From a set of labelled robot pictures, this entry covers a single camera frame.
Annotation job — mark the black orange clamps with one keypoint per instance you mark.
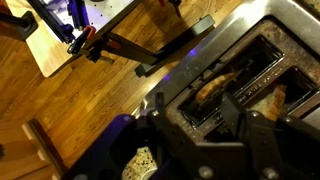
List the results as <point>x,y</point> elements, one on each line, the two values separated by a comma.
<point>90,41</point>

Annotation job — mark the black tripod pole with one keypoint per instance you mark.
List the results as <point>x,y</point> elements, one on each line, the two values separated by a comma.
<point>18,25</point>

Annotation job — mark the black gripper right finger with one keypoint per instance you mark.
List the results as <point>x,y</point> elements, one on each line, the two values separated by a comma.
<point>235,115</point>

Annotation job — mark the black camera stand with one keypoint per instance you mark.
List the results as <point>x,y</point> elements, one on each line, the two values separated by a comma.
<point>166,50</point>

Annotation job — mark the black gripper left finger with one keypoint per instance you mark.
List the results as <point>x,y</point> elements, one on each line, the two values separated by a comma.
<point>160,105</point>

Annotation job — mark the wooden lower counter cabinet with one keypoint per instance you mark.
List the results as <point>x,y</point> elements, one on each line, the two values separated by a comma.
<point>20,156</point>

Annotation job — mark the stainless steel two-slot toaster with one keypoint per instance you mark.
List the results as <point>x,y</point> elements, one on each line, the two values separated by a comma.
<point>233,43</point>

